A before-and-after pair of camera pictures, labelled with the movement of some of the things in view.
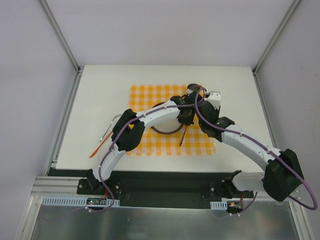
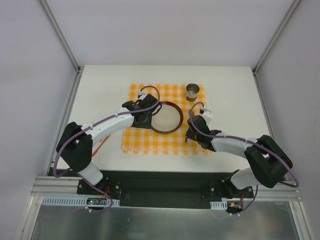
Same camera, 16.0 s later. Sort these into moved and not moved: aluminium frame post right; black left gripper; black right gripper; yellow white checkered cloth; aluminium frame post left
Moved: black right gripper; black left gripper
Not moved: aluminium frame post right; aluminium frame post left; yellow white checkered cloth
